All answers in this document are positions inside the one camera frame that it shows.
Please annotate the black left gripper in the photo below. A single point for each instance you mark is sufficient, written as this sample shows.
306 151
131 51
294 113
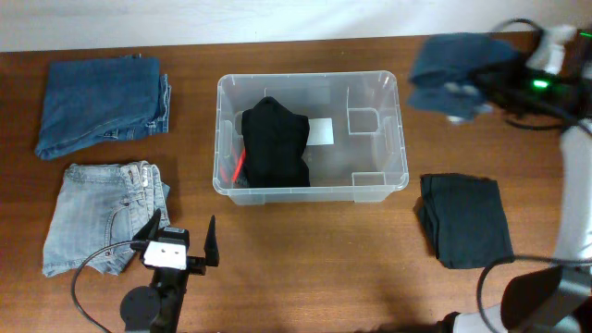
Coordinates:
195 265

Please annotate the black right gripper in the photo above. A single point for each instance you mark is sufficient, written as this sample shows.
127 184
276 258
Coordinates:
496 80

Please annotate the blue denim shirt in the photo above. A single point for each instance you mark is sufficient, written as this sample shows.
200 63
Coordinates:
441 74

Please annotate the black garment with red stripe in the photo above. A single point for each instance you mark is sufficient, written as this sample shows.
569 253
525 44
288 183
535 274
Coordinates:
274 141

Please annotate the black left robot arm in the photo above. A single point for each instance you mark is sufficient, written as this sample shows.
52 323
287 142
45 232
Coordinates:
157 306

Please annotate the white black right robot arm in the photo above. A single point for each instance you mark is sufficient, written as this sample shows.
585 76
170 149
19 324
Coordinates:
564 310

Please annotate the light blue folded jeans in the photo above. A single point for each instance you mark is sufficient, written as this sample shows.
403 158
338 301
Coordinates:
100 205

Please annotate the black folded garment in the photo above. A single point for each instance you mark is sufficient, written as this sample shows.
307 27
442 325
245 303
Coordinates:
463 219

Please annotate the dark blue folded jeans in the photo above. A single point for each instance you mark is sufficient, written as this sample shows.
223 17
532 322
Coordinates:
98 100

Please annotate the clear plastic storage bin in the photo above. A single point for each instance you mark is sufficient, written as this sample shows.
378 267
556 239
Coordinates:
367 161

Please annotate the white label in bin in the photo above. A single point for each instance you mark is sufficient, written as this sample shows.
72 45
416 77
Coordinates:
320 132

